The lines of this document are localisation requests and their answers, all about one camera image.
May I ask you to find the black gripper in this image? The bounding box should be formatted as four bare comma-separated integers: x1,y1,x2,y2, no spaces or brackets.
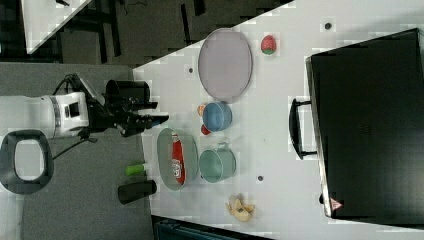
87,97,169,137

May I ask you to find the red plush ketchup bottle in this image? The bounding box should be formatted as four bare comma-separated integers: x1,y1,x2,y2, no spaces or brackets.
171,132,186,184

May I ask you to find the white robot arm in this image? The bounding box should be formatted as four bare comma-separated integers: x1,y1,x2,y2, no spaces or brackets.
1,92,169,139

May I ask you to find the green oval strainer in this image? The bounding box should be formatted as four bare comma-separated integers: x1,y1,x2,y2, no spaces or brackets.
157,128,199,191

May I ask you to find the black cylinder container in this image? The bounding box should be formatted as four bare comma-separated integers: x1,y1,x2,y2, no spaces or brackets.
105,80,150,104

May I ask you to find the orange slice toy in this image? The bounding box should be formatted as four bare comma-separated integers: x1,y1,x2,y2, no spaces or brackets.
197,105,205,116

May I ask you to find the green spatula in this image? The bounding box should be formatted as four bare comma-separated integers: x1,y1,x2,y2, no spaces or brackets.
125,163,150,176

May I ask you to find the small red strawberry toy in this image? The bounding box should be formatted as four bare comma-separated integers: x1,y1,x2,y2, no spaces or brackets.
201,125,211,135

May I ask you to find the blue bowl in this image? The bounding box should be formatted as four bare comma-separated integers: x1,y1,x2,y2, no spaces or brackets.
202,102,232,132

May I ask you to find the black cup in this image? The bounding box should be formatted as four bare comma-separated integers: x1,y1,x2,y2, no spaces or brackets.
118,180,157,204

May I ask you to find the large grey round plate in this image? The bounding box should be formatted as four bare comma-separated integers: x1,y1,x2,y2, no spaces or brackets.
198,28,253,102

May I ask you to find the peeled banana toy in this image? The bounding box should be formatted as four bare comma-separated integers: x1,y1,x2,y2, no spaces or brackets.
225,195,255,222

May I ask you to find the white side table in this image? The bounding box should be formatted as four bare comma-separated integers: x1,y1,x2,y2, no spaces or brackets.
20,0,92,54

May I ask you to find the red strawberry with green leaves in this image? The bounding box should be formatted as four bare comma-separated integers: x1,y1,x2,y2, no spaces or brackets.
261,35,277,55

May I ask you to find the black toaster oven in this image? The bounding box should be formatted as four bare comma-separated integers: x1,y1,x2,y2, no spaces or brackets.
305,28,424,229

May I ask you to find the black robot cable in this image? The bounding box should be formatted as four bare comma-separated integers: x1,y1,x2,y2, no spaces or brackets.
51,73,99,161

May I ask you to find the green cup with handle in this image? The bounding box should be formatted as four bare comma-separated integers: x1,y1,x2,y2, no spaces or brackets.
199,142,236,183

